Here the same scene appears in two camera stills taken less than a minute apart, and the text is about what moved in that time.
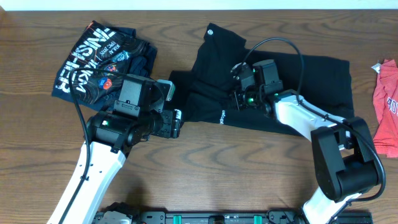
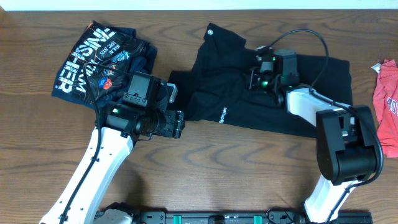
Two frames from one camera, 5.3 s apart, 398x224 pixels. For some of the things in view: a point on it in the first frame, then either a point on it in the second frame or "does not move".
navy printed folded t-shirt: (95, 66) does not move
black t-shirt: (204, 93) does not move
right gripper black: (238, 96) -> (255, 72)
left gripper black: (173, 123) does not move
